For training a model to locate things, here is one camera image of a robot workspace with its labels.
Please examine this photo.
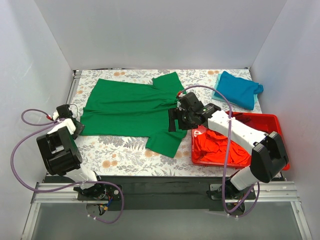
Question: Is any green t-shirt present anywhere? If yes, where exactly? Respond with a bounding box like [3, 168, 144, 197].
[80, 72, 187, 158]

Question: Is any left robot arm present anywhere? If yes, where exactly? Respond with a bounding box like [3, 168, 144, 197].
[36, 104, 107, 200]

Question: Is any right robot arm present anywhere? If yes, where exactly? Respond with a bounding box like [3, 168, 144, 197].
[168, 92, 289, 198]

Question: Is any folded light teal t-shirt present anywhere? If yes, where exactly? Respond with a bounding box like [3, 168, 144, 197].
[211, 73, 259, 111]

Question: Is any orange-red t-shirt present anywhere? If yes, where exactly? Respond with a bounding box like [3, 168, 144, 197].
[191, 129, 251, 167]

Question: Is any folded blue t-shirt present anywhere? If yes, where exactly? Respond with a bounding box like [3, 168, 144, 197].
[214, 71, 264, 111]

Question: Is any dark red t-shirt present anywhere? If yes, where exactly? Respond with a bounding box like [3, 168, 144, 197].
[232, 112, 252, 124]

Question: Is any floral tablecloth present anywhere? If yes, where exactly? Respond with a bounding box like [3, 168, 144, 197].
[67, 69, 263, 177]

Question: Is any red plastic bin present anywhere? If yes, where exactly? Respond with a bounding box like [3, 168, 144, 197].
[191, 112, 282, 169]

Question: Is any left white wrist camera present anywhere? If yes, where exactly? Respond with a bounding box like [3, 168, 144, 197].
[46, 110, 60, 121]

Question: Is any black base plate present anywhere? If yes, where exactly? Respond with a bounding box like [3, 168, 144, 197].
[74, 175, 241, 212]

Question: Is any aluminium frame rail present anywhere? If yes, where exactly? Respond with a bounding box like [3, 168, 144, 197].
[21, 181, 312, 240]

